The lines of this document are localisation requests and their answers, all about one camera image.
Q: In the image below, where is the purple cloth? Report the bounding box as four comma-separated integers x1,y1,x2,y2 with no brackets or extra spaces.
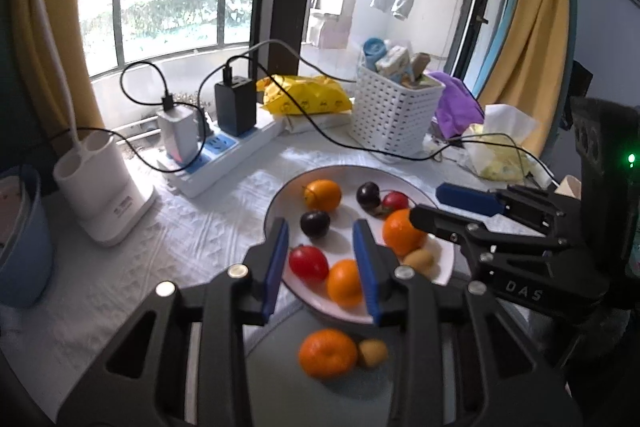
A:
427,71,486,138

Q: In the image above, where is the black charger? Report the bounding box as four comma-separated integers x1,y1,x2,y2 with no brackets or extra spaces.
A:
215,77,257,136

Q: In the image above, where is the patterned packet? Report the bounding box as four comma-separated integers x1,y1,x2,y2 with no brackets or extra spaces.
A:
375,46,411,82

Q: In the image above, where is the small red apple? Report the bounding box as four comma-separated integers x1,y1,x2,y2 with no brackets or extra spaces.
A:
381,190,411,214

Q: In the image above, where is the white round plate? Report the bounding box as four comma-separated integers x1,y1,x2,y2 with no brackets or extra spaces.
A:
262,164,456,325

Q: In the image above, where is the blue roll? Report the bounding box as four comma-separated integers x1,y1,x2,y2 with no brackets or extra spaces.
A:
363,38,386,70

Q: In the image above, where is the white woven basket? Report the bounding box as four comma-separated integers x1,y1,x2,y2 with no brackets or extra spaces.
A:
350,62,446,154

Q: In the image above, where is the long black charger cable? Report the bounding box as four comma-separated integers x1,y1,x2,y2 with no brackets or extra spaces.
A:
196,39,556,188

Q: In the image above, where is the round grey mat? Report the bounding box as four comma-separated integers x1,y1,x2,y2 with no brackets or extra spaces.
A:
245,272,566,427

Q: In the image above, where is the white charger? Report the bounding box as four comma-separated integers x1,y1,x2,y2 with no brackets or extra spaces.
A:
157,108,201,168

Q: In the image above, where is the yellow tissue pack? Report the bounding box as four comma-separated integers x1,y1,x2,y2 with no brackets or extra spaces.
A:
460,104,551,182

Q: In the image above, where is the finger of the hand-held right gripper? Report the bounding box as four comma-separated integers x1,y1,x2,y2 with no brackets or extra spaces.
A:
410,204,566,258
436,183,563,238

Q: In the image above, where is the thin black cable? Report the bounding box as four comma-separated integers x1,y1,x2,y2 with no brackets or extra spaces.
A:
37,127,198,171

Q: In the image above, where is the brown tube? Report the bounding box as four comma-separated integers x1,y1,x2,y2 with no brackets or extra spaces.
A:
410,53,432,80

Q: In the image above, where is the red cherry tomato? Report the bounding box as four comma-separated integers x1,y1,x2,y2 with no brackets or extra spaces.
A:
289,245,330,283

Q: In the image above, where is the dark balcony railing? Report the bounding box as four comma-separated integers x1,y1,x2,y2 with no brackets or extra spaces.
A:
77,0,336,80

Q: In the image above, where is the small brown fruit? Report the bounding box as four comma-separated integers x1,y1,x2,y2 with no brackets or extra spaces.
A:
358,339,389,369
402,248,435,278

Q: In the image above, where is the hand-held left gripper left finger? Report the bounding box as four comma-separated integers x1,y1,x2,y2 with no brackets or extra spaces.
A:
57,217,291,427

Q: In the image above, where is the white power strip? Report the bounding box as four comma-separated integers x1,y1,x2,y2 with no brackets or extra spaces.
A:
157,117,286,198

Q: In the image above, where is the orange mandarin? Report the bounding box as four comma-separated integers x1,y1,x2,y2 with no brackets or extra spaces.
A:
382,208,428,257
303,179,342,212
327,259,365,308
298,328,359,380

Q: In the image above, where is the blue plastic basin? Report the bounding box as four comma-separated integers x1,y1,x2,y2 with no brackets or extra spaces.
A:
0,166,55,308

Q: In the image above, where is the white desk lamp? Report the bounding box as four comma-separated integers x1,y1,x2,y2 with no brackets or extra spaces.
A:
27,0,156,248

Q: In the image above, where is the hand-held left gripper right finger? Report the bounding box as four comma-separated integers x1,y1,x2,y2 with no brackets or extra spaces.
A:
351,218,583,427

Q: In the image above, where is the yellow curtain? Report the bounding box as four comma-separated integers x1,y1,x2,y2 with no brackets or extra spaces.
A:
477,0,576,158
10,0,101,142

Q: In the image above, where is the cream cartoon mug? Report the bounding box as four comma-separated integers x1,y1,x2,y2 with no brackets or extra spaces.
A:
554,174,583,200

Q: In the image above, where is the yellow printed package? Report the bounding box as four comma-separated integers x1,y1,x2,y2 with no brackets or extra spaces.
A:
256,75,353,115

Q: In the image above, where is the dark purple plum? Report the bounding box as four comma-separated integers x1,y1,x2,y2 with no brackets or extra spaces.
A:
356,182,382,210
300,210,332,239

